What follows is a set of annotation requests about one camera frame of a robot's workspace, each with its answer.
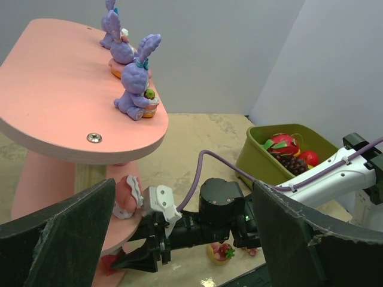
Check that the purple grape bunch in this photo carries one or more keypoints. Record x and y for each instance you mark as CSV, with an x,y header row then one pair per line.
x,y
293,164

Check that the pink white cake toy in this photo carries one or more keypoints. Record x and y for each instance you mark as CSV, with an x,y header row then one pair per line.
x,y
128,197

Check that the red apple toy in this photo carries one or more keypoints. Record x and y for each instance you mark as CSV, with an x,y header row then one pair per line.
x,y
309,157

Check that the red white cake toy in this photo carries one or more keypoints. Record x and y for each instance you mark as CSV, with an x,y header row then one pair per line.
x,y
107,260

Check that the purple bunny figure toy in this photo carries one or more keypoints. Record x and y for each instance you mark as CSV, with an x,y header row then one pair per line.
x,y
106,41

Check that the olive green plastic bin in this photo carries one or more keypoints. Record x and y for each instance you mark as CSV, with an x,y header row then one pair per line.
x,y
258,163

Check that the pink tiered shelf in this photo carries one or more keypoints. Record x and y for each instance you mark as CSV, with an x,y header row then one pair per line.
x,y
57,97

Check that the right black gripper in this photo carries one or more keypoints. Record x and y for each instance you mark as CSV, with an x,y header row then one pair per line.
x,y
188,232

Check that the pink round cake toy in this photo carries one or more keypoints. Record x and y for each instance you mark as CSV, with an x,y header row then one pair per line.
x,y
220,253

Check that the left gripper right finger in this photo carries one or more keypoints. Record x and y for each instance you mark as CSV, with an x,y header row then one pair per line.
x,y
304,247

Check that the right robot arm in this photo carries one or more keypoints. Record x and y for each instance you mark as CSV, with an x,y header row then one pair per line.
x,y
217,213

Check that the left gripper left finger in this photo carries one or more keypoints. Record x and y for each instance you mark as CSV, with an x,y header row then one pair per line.
x,y
58,245

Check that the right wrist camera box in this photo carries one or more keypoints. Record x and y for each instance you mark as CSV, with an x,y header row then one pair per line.
x,y
160,199

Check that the purple bunny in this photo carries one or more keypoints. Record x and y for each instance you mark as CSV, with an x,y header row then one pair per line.
x,y
121,51

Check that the strawberry cake toy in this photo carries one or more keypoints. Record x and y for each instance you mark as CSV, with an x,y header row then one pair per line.
x,y
252,251

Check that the small purple bunny cupcake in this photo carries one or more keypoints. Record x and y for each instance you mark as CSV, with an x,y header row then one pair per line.
x,y
135,78

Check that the pink dragon fruit toy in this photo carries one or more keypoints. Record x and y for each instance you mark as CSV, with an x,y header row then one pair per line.
x,y
282,144

